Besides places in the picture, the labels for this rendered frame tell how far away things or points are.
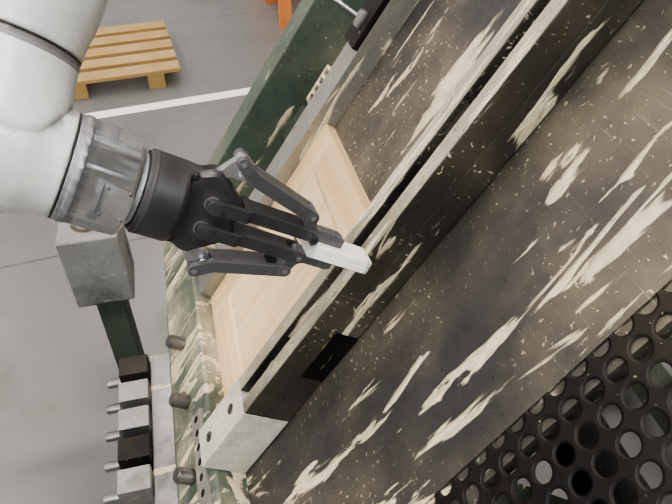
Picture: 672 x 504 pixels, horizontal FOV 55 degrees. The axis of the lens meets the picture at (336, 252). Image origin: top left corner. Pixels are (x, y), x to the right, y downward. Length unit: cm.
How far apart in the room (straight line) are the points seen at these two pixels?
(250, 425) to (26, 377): 162
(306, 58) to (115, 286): 62
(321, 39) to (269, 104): 16
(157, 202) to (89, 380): 185
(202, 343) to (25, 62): 71
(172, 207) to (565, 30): 39
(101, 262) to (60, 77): 89
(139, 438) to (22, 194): 75
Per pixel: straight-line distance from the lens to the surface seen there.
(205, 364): 110
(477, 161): 69
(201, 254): 61
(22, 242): 303
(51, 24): 54
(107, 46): 448
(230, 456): 96
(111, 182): 53
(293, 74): 127
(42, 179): 52
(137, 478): 117
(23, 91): 52
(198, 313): 119
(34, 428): 231
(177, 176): 55
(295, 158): 107
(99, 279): 143
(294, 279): 96
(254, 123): 130
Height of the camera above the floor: 174
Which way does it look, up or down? 41 degrees down
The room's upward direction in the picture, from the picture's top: straight up
